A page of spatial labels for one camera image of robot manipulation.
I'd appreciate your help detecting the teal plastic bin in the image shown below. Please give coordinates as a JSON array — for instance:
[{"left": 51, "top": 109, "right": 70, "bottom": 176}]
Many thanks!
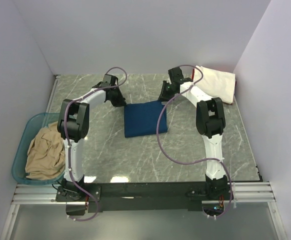
[{"left": 11, "top": 112, "right": 64, "bottom": 186}]

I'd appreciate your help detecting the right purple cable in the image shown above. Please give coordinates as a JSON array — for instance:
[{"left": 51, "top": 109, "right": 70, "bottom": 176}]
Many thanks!
[{"left": 156, "top": 64, "right": 233, "bottom": 219}]

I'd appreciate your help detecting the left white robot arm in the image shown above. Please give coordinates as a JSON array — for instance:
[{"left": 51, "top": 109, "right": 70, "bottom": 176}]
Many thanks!
[{"left": 57, "top": 73, "right": 127, "bottom": 195}]

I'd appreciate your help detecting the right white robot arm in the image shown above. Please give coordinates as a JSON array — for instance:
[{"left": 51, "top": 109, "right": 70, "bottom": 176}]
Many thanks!
[{"left": 158, "top": 66, "right": 229, "bottom": 200}]

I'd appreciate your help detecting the beige t shirt in bin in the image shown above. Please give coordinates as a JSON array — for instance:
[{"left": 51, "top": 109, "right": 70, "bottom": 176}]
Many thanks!
[{"left": 25, "top": 121, "right": 66, "bottom": 181}]

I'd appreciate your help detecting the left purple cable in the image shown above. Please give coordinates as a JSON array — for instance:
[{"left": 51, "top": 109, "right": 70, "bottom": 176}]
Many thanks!
[{"left": 64, "top": 66, "right": 128, "bottom": 223}]

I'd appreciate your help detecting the purple cable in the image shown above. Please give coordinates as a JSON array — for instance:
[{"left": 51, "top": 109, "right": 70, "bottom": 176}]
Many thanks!
[
  {"left": 156, "top": 64, "right": 233, "bottom": 219},
  {"left": 64, "top": 66, "right": 128, "bottom": 223}
]

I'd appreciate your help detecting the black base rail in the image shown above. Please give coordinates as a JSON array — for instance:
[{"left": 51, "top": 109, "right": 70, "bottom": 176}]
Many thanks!
[{"left": 55, "top": 181, "right": 234, "bottom": 216}]

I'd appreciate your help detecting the aluminium frame rail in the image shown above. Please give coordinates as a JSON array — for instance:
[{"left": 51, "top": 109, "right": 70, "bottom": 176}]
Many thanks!
[{"left": 0, "top": 184, "right": 59, "bottom": 240}]

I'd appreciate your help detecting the blue t shirt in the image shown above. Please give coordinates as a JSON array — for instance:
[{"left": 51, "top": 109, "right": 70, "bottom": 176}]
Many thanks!
[{"left": 124, "top": 100, "right": 164, "bottom": 138}]

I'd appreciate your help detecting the folded white t shirt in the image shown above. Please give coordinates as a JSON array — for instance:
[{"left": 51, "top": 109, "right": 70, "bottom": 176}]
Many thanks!
[{"left": 196, "top": 65, "right": 236, "bottom": 105}]

